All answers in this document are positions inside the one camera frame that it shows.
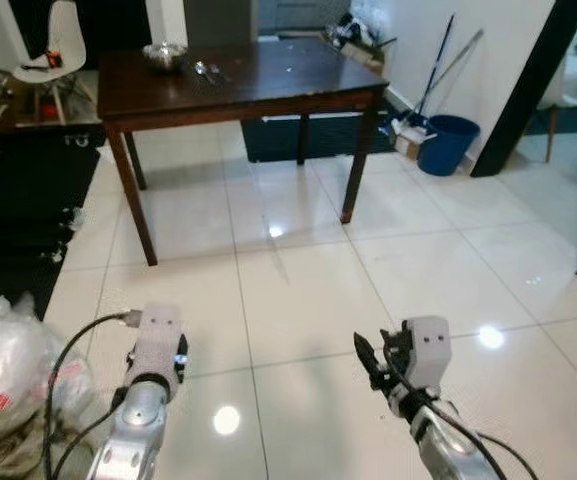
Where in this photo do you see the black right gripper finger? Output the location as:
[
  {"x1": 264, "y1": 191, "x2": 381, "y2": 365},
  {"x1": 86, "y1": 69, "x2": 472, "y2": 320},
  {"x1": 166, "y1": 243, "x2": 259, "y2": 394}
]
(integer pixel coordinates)
[{"x1": 354, "y1": 333, "x2": 382, "y2": 392}]

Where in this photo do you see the steel bowl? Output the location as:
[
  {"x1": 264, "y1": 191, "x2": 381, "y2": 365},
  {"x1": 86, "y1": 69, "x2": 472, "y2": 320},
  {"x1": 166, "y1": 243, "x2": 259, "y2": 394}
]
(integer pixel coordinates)
[{"x1": 142, "y1": 42, "x2": 190, "y2": 72}]

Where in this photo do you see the clear crumpled plastic bag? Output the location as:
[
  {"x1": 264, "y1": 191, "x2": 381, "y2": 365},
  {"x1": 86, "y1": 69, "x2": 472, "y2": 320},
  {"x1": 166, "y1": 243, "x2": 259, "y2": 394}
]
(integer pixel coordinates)
[{"x1": 0, "y1": 296, "x2": 99, "y2": 480}]

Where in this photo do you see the blue plastic bucket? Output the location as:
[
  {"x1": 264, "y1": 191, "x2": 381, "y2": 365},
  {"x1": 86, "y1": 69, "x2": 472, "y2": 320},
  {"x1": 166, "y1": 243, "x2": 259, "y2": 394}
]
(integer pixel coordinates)
[{"x1": 417, "y1": 114, "x2": 481, "y2": 177}]

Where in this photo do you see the dark blue low cabinet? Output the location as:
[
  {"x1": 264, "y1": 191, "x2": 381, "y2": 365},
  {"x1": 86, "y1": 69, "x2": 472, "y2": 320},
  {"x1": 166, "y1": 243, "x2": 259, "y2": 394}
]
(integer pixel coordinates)
[{"x1": 241, "y1": 112, "x2": 409, "y2": 164}]

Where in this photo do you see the dark wooden table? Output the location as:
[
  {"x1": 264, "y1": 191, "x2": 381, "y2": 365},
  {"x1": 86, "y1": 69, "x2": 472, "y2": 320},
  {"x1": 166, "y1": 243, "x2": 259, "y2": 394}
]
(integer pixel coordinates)
[{"x1": 96, "y1": 38, "x2": 390, "y2": 267}]

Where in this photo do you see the cardboard box with clutter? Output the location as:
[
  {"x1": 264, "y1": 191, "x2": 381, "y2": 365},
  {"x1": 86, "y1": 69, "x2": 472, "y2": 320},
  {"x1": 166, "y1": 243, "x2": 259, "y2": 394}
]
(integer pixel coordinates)
[{"x1": 323, "y1": 12, "x2": 397, "y2": 73}]

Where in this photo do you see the white chair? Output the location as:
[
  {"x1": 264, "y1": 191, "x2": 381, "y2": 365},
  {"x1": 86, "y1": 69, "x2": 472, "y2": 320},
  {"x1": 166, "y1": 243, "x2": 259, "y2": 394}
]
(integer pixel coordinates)
[{"x1": 13, "y1": 0, "x2": 89, "y2": 126}]

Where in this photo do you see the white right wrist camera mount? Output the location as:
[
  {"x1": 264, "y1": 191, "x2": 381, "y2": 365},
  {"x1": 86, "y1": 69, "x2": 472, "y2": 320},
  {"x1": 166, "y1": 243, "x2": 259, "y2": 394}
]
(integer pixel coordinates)
[{"x1": 401, "y1": 316, "x2": 453, "y2": 393}]

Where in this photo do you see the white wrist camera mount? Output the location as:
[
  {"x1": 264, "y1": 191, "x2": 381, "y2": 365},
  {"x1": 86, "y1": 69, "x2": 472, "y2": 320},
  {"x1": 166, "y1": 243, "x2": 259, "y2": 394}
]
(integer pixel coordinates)
[
  {"x1": 128, "y1": 304, "x2": 185, "y2": 386},
  {"x1": 401, "y1": 316, "x2": 453, "y2": 393}
]

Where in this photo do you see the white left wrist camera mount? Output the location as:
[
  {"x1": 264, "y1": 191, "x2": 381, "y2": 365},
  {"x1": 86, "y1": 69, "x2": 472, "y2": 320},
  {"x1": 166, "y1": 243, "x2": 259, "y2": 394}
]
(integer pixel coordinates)
[{"x1": 128, "y1": 304, "x2": 185, "y2": 386}]

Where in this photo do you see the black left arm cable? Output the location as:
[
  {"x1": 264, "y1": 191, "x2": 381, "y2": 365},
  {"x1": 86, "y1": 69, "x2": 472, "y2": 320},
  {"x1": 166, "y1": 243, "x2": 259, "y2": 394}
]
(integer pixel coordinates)
[{"x1": 46, "y1": 312, "x2": 141, "y2": 480}]

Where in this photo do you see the black door post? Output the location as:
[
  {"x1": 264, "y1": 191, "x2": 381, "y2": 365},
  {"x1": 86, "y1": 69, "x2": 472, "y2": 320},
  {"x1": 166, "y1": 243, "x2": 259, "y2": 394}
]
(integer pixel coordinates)
[{"x1": 470, "y1": 0, "x2": 577, "y2": 179}]

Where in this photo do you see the blue handled mop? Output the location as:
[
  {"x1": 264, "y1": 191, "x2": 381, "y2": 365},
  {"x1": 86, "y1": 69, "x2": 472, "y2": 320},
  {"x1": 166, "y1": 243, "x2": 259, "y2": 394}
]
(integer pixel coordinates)
[{"x1": 380, "y1": 14, "x2": 457, "y2": 146}]

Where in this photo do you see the grey handled broom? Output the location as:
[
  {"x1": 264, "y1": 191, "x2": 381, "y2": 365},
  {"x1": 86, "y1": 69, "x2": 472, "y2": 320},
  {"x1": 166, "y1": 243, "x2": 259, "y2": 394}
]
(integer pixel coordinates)
[{"x1": 408, "y1": 28, "x2": 486, "y2": 131}]

